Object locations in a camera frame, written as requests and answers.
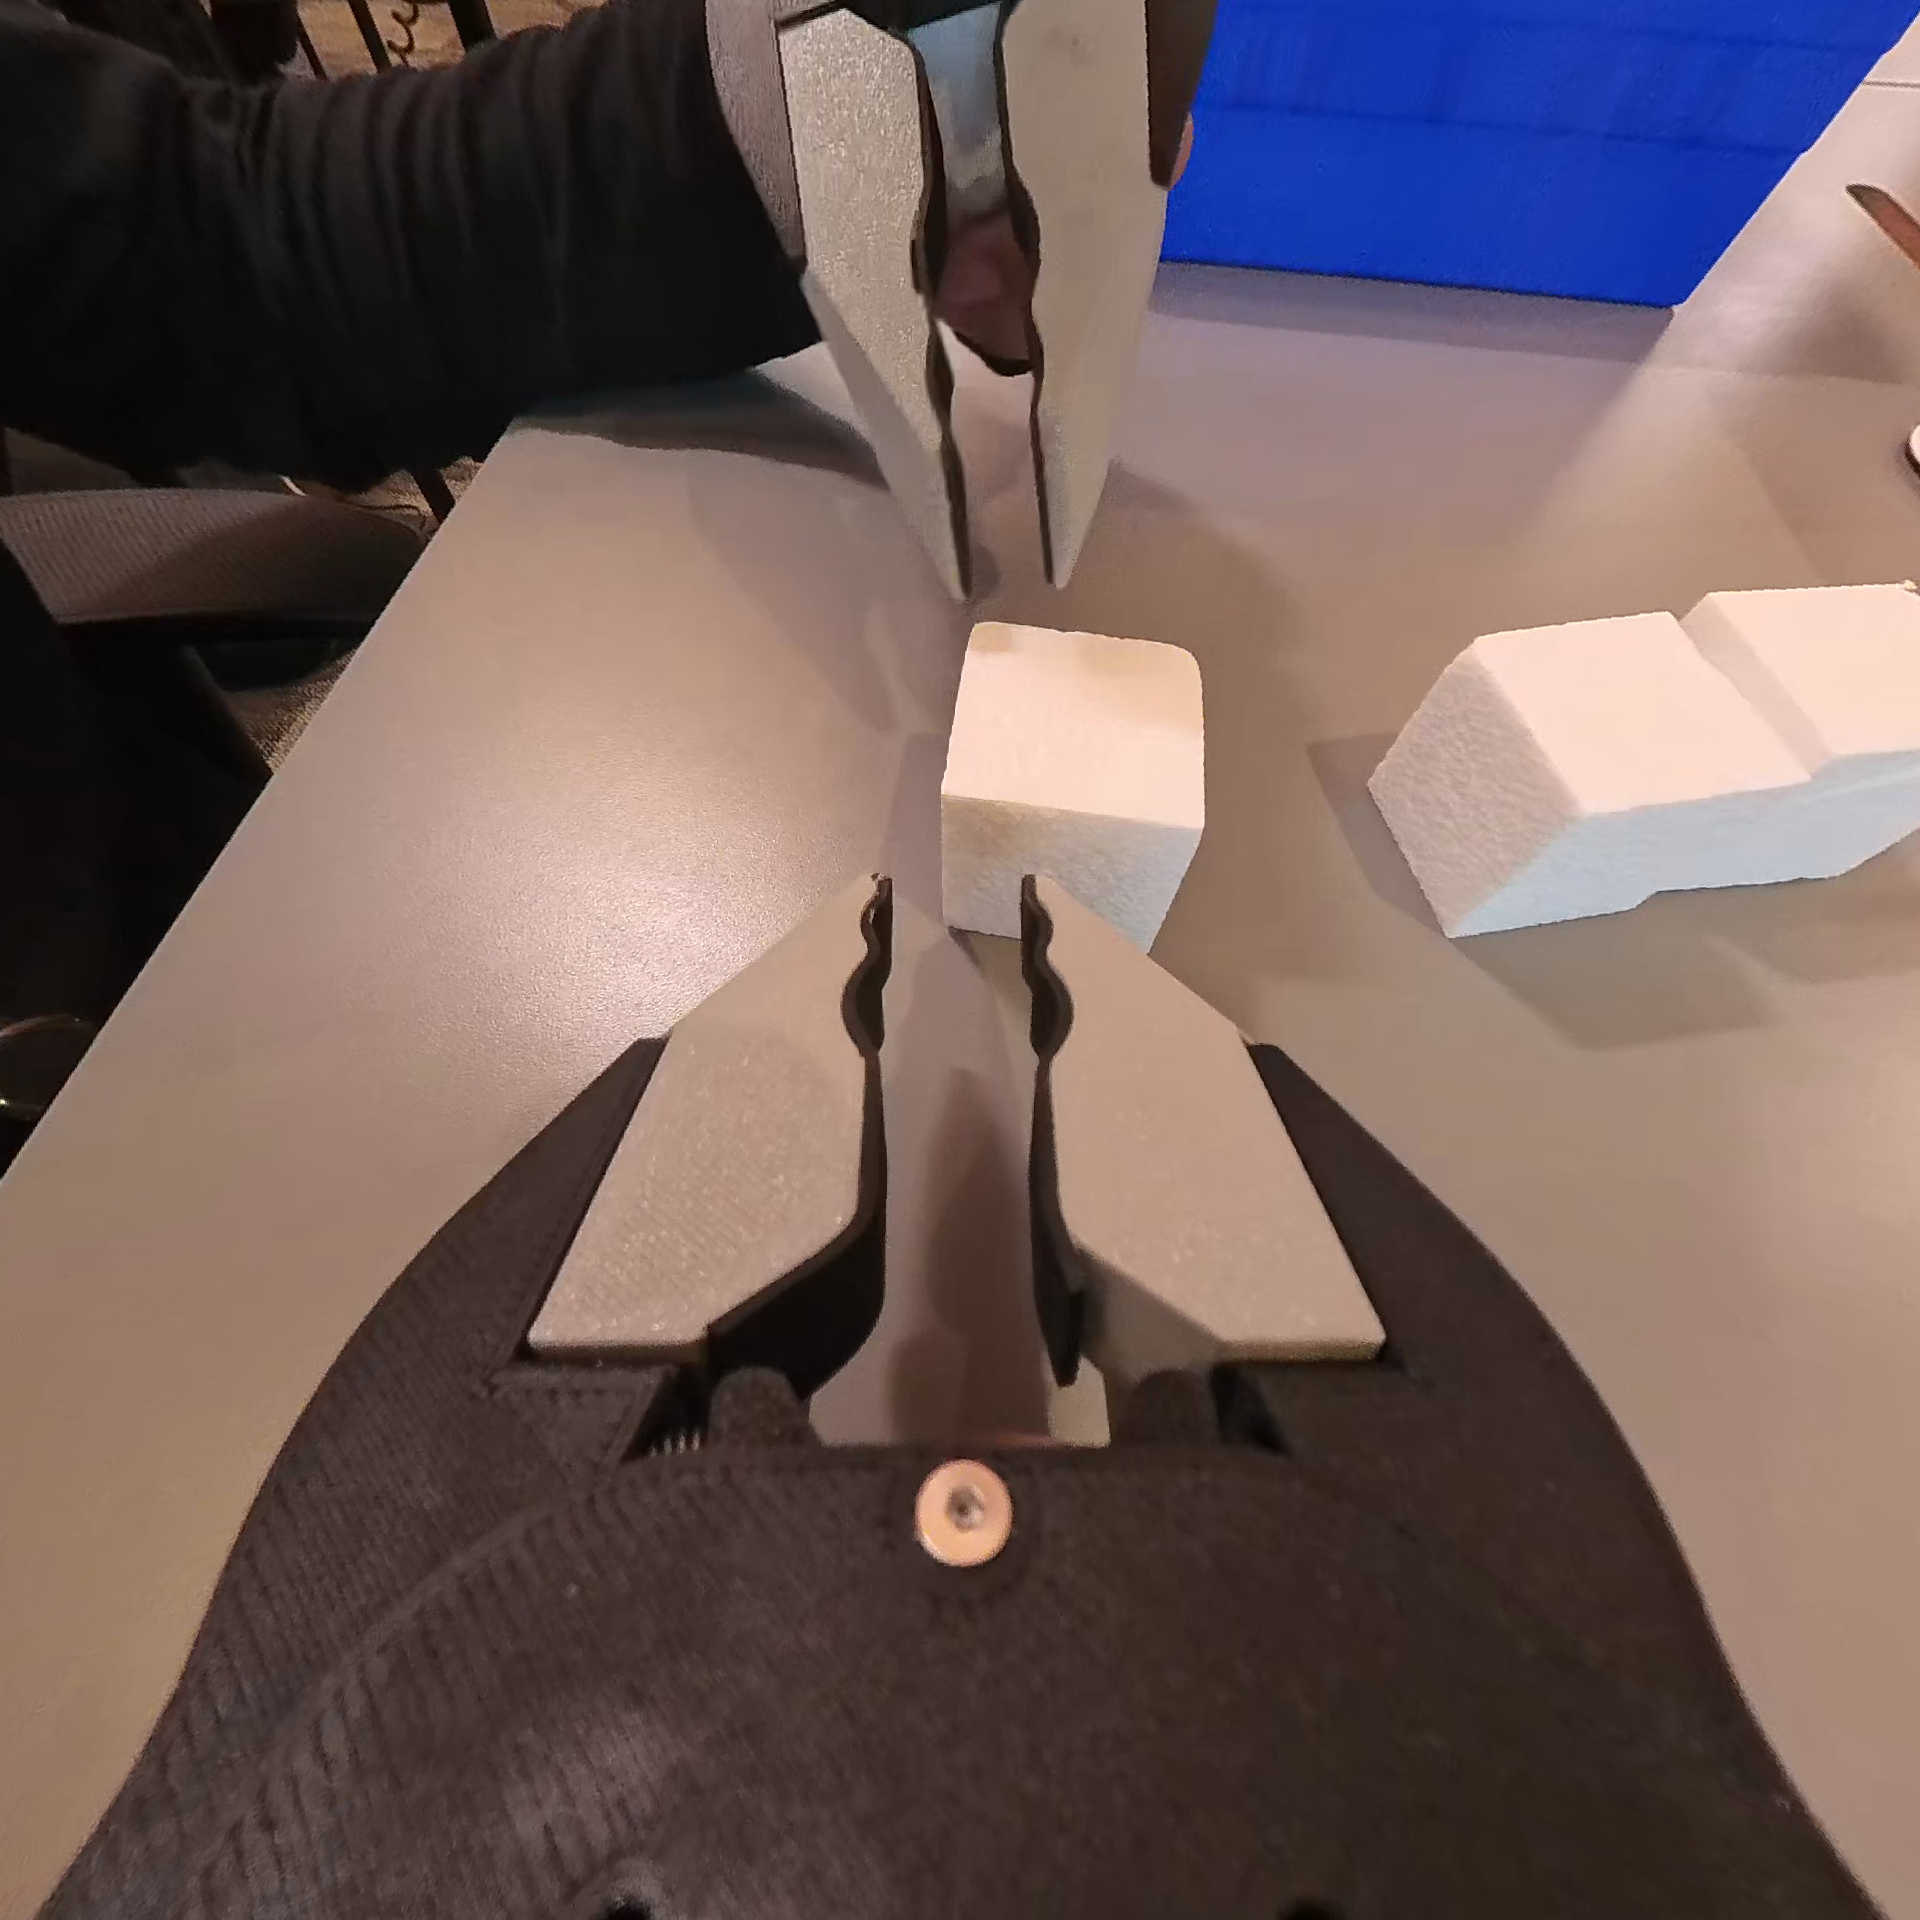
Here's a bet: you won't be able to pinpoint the blue plastic bin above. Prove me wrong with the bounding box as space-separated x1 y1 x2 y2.
1161 0 1877 309

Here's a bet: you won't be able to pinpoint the person's left forearm black sleeve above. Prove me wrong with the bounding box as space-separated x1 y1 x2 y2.
0 0 821 491

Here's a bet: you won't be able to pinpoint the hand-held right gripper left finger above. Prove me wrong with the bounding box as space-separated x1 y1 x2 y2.
529 874 898 1405

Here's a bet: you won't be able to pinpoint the white foam cube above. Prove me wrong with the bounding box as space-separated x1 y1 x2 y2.
1363 612 1815 941
1677 582 1920 884
939 620 1207 957

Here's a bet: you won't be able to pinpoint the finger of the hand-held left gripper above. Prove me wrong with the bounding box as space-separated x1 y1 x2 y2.
993 0 1174 592
776 20 976 602

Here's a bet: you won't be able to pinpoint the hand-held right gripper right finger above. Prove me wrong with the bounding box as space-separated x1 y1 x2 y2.
1016 874 1386 1386

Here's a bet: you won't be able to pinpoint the person's left hand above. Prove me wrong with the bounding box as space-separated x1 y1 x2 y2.
930 103 1046 376

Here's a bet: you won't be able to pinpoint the person's dark clothed legs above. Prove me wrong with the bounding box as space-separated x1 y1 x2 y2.
0 531 277 1187

